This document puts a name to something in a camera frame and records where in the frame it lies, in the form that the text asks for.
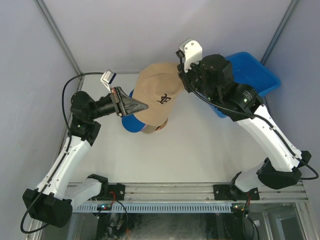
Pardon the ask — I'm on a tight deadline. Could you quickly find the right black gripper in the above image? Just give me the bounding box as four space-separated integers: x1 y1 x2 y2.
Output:
177 56 218 106

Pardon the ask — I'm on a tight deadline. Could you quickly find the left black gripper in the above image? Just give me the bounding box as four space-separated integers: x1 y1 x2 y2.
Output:
88 87 148 121

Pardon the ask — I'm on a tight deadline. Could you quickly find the blue baseball cap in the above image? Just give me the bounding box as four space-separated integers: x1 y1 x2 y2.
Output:
121 90 147 134

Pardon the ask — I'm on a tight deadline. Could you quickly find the tan baseball cap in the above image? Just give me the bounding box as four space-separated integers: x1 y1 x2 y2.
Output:
141 125 163 134
132 62 185 127

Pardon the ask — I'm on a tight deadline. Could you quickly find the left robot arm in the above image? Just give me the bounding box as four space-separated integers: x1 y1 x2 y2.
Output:
22 86 148 228

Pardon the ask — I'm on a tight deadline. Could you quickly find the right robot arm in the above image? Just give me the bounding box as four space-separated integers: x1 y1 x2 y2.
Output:
176 50 312 200

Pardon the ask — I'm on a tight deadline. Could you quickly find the wooden hat stand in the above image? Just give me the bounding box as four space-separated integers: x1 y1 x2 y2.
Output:
154 118 169 131

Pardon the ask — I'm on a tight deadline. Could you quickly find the blue plastic bin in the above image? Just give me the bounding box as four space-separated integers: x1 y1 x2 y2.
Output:
211 51 282 119

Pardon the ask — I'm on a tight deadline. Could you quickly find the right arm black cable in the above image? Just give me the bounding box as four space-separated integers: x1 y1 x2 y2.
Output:
175 49 320 208

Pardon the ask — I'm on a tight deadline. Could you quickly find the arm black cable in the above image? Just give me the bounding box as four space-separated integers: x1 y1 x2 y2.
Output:
19 72 106 235
175 49 320 208

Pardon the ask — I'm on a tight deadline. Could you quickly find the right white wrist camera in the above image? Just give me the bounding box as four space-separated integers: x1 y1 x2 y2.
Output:
176 38 203 73

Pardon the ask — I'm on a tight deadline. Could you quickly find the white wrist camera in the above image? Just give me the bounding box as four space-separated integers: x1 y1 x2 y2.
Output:
100 69 117 93
176 38 203 73

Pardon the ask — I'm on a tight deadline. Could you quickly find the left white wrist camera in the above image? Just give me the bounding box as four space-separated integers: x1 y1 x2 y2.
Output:
100 69 117 93

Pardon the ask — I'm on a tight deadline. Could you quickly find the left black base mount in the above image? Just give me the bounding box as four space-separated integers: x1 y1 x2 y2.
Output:
97 183 126 201

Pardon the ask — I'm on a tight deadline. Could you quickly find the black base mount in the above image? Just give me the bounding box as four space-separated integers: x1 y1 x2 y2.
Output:
213 184 260 201
97 183 126 201

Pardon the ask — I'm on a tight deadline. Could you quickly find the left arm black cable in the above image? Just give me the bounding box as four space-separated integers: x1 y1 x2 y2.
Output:
19 72 106 235

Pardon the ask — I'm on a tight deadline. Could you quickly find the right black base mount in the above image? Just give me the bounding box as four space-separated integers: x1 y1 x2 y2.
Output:
213 184 260 201

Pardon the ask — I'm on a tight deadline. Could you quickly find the perforated cable tray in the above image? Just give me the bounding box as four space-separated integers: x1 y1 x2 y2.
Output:
73 202 232 214

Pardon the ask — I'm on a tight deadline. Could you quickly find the aluminium front rail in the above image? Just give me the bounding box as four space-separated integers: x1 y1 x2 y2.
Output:
117 182 308 203

